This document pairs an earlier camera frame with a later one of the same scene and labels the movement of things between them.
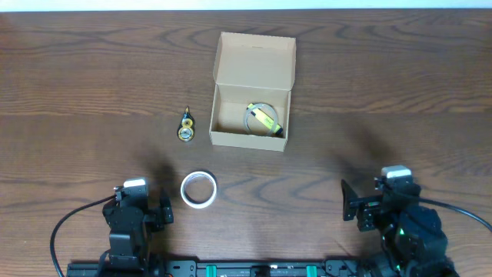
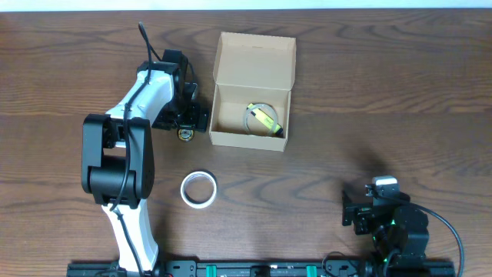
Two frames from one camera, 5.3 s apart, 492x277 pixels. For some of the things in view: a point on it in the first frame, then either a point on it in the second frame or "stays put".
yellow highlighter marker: x=266 y=119 stays put
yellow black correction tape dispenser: x=186 y=129 stays put
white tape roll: x=198 y=190 stays put
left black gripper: x=165 y=215 to x=192 y=119
